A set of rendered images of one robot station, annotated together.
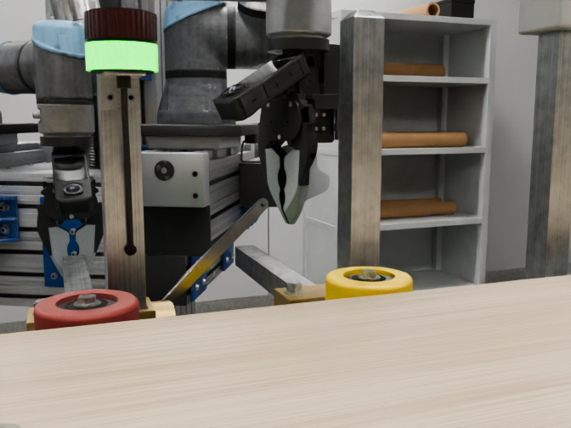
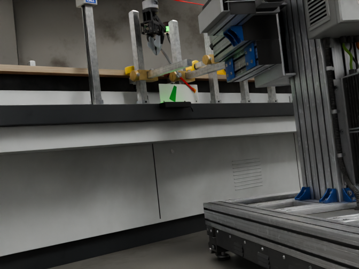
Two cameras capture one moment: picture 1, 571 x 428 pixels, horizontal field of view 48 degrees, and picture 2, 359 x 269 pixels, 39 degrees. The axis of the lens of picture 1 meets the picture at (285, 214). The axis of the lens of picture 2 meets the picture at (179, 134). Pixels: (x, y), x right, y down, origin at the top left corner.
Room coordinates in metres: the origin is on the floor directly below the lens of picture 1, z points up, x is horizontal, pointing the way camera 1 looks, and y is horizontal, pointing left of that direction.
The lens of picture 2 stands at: (2.97, -0.82, 0.42)
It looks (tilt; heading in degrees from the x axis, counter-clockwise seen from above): 3 degrees up; 158
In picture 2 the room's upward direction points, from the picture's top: 6 degrees counter-clockwise
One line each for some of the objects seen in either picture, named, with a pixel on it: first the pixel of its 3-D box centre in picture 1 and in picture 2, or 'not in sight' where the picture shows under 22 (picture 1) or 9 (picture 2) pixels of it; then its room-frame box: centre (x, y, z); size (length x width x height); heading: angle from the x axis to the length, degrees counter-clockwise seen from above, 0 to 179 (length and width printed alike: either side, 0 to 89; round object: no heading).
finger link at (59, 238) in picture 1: (61, 252); not in sight; (0.90, 0.32, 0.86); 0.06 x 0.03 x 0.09; 20
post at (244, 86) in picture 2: not in sight; (241, 65); (0.44, 0.63, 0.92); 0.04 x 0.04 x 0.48; 20
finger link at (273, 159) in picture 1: (292, 183); (156, 44); (0.77, -0.01, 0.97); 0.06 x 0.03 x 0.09; 130
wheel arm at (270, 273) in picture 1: (293, 291); (158, 72); (0.77, -0.01, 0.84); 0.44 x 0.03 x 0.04; 20
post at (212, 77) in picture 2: not in sight; (212, 73); (0.52, 0.39, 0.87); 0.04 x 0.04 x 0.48; 20
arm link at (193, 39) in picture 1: (199, 35); not in sight; (1.25, 0.16, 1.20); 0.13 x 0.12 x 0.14; 96
